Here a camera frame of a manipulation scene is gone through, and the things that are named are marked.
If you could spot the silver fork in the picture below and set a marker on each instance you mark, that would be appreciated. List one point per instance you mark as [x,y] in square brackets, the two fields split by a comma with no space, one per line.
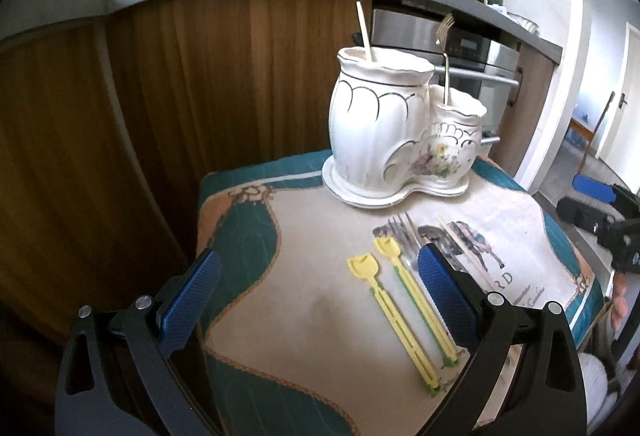
[408,238]

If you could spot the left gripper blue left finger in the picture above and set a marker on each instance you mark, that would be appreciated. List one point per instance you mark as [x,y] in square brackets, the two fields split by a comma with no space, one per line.
[186,300]

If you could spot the white ceramic double utensil holder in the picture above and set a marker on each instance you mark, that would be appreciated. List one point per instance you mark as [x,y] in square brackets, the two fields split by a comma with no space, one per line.
[393,132]

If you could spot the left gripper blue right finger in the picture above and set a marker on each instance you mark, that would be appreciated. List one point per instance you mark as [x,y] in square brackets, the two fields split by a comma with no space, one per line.
[458,313]

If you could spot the gold fork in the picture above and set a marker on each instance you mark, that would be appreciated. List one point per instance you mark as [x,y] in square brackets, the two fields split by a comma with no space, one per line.
[441,37]

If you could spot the wooden cabinet door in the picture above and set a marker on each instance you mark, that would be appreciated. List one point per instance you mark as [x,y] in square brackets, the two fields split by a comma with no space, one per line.
[211,84]

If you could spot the person's hand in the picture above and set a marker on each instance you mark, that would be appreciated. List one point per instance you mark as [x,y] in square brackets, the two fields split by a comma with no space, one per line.
[620,308]

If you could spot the lone wooden chopstick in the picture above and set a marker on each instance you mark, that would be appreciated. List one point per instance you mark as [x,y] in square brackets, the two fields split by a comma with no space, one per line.
[364,32]

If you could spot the silver spoon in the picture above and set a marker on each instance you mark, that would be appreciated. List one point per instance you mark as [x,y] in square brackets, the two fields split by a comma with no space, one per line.
[444,243]

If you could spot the printed horse table cloth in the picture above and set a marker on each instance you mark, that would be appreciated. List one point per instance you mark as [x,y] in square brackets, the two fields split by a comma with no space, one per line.
[312,331]

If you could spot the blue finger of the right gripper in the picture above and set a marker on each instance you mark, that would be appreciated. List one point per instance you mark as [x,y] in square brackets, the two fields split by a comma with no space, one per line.
[594,189]

